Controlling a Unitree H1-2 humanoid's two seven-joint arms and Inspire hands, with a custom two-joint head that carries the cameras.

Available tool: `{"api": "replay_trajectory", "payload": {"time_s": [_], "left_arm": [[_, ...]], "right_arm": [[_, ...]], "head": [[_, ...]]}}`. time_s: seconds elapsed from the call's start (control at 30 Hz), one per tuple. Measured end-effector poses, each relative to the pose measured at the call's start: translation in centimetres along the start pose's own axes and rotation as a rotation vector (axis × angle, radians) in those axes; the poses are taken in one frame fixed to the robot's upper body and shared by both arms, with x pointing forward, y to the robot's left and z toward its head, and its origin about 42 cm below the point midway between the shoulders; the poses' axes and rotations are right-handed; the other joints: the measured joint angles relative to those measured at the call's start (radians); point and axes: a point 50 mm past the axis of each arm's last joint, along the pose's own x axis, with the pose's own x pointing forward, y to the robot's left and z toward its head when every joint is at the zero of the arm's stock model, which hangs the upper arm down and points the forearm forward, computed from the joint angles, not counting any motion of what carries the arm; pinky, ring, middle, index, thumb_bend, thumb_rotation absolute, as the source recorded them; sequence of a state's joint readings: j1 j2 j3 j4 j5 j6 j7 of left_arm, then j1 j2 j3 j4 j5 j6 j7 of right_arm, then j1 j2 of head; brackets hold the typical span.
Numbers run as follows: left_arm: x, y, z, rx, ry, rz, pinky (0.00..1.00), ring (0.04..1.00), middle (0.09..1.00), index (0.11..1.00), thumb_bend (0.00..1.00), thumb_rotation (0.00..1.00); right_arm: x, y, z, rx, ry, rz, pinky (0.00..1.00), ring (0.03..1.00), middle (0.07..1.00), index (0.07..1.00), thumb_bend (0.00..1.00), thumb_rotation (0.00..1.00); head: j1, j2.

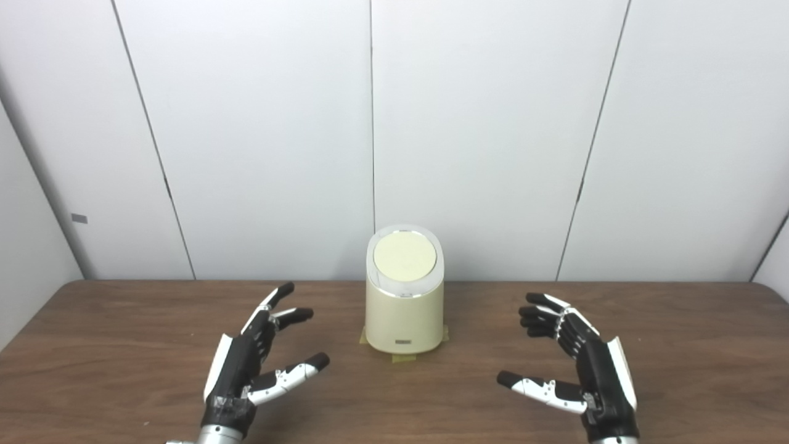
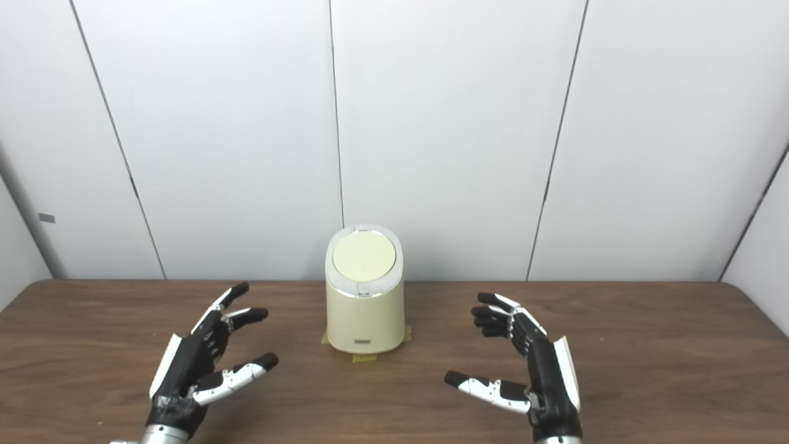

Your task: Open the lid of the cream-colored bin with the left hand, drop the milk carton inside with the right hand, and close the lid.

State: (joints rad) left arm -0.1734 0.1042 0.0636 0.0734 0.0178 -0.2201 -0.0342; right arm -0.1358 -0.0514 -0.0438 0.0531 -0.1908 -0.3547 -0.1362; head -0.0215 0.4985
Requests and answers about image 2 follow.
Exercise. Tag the grey tape patch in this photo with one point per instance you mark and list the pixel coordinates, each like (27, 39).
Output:
(47, 218)

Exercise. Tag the round cream bin lid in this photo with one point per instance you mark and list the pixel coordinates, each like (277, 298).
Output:
(363, 256)

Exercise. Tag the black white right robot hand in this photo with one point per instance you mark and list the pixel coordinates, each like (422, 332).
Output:
(548, 382)

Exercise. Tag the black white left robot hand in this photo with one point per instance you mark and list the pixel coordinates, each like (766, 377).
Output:
(182, 376)

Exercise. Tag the cream-colored plastic bin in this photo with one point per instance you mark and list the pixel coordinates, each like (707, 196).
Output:
(365, 317)

